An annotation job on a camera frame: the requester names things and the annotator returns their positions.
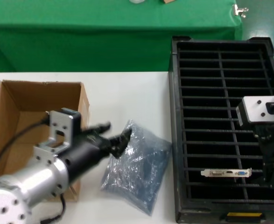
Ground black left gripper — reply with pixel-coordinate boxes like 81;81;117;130
62;107;133;178

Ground translucent grey antistatic bag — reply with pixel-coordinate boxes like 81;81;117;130
100;119;173;217

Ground black graphics card silver bracket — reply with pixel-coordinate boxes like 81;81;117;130
200;167;253;179

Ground black slotted plastic container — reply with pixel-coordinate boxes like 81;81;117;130
168;35;274;223

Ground large open brown cardboard box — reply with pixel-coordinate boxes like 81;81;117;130
0;80;91;202

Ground green tablecloth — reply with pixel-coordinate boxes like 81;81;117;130
0;0;244;73

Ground silver metal table clamp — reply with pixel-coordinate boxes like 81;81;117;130
233;4;249;18

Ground right silver wrist bracket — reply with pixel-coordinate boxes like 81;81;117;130
241;87;274;124

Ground black cable with connector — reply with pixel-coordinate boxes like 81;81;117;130
40;193;66;222

